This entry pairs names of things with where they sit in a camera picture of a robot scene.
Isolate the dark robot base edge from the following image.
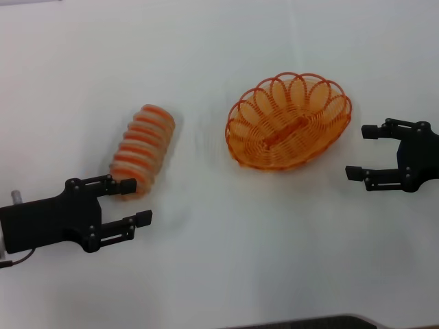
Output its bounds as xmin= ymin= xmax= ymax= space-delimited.
xmin=219 ymin=313 xmax=388 ymax=329

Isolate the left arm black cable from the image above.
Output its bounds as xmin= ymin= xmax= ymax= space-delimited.
xmin=0 ymin=248 xmax=37 ymax=268

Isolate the orange striped bread roll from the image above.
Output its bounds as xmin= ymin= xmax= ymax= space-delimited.
xmin=108 ymin=103 xmax=176 ymax=202

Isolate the orange wire basket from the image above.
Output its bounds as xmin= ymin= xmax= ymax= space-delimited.
xmin=225 ymin=71 xmax=353 ymax=172

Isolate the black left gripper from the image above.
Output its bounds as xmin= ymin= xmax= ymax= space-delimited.
xmin=0 ymin=173 xmax=154 ymax=254

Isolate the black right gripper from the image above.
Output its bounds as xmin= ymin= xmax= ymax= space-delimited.
xmin=345 ymin=118 xmax=439 ymax=193

